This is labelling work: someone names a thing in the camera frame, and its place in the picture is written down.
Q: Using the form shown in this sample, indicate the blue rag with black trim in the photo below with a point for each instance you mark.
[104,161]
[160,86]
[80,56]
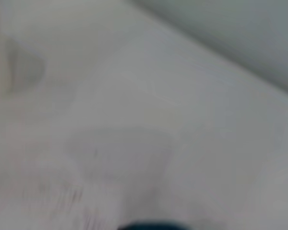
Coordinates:
[168,225]

